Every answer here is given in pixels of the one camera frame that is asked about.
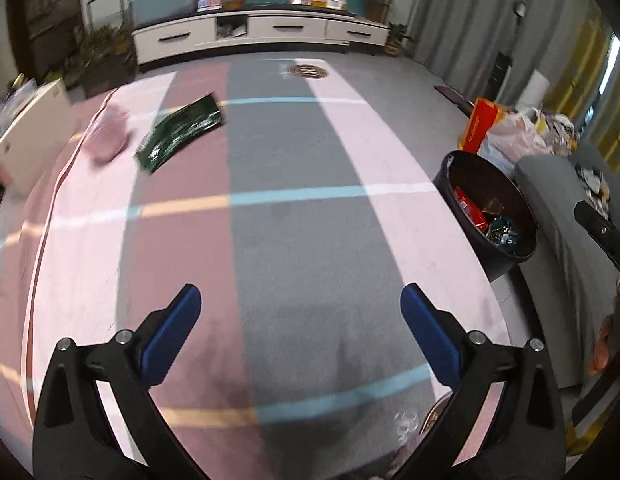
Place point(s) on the white board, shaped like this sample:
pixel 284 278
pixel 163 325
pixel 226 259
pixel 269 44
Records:
pixel 533 90

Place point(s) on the yellow curtain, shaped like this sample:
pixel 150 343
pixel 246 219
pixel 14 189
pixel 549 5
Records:
pixel 589 75

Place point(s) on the white storage box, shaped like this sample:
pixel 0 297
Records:
pixel 32 130

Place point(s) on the grey sofa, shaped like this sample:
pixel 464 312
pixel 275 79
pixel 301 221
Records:
pixel 559 260

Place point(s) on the potted plant in brown pot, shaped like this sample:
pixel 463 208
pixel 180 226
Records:
pixel 379 2

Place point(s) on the white plastic bag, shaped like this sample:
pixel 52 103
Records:
pixel 514 140

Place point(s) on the pink plastic bag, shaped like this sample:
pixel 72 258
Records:
pixel 109 135

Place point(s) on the black trash bin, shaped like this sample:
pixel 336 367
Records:
pixel 494 255

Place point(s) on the green snack bag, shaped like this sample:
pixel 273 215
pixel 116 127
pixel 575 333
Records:
pixel 182 127

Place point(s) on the white tv cabinet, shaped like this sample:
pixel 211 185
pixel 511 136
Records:
pixel 270 30

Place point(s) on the small potted plant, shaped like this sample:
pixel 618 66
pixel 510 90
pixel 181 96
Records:
pixel 397 40

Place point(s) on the red packet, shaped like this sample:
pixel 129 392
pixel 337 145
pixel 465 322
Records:
pixel 469 208

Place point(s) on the round brown coaster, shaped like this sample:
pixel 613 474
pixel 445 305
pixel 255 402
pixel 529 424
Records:
pixel 308 71

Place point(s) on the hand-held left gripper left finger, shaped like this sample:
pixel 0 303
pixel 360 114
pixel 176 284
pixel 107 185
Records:
pixel 170 335

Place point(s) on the red cardboard box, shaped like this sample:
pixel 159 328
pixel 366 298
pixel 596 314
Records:
pixel 479 125

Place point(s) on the striped pastel blanket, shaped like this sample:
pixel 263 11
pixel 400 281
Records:
pixel 290 235

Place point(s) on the grey curtain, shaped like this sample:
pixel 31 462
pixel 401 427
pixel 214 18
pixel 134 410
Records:
pixel 464 25

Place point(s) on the person's right hand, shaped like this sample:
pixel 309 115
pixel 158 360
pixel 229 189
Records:
pixel 602 345

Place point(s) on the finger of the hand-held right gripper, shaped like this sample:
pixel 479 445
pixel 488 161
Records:
pixel 604 232

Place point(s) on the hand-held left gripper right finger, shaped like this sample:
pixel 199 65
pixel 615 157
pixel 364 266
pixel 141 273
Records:
pixel 432 335

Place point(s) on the black floor lamp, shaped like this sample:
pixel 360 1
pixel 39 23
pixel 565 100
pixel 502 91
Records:
pixel 507 65

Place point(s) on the large leafy potted plant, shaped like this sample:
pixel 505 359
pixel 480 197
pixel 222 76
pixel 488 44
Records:
pixel 102 60

